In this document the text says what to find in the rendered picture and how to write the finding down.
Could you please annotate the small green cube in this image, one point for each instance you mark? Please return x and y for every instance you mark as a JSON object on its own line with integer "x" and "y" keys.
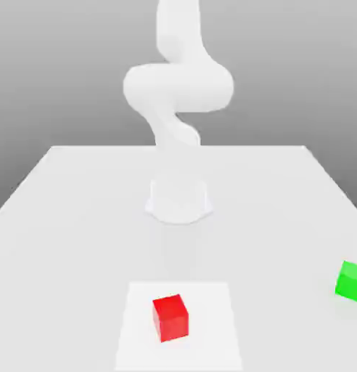
{"x": 350, "y": 281}

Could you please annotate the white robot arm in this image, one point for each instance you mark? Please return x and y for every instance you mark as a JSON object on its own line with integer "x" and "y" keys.
{"x": 178, "y": 87}

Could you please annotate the small red cube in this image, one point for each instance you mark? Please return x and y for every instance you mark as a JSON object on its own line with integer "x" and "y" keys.
{"x": 171, "y": 318}

